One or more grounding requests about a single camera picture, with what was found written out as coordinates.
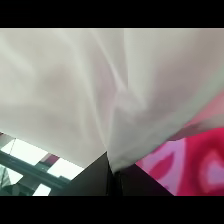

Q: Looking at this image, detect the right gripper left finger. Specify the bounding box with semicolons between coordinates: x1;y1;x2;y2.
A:
55;151;114;197

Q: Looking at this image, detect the white shirt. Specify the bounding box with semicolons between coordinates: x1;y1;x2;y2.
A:
0;28;224;174

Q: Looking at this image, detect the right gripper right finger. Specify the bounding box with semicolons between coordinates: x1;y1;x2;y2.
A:
112;162;174;197

